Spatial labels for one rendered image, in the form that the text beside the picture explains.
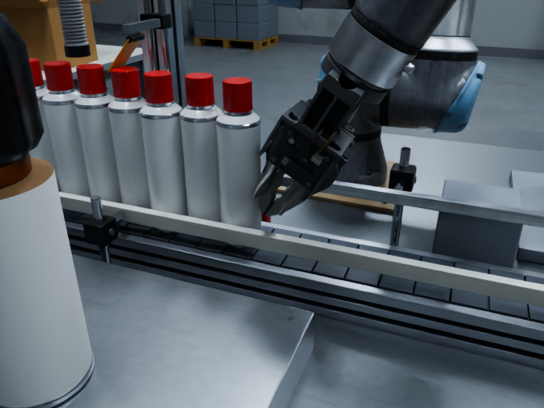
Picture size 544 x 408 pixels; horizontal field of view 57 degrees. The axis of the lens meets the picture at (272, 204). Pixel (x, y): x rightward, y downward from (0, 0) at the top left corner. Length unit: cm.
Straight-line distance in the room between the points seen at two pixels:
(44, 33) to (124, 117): 166
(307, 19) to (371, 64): 749
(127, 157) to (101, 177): 6
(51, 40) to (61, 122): 158
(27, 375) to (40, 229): 12
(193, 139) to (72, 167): 21
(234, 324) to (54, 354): 17
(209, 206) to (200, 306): 15
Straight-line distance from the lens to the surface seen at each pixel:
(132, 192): 69
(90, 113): 68
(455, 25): 85
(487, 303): 60
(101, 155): 70
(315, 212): 83
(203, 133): 60
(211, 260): 62
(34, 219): 39
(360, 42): 48
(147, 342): 51
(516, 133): 133
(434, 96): 84
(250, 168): 59
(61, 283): 42
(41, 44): 232
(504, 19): 749
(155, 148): 63
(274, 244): 59
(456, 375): 57
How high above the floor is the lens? 121
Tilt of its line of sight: 26 degrees down
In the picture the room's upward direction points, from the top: straight up
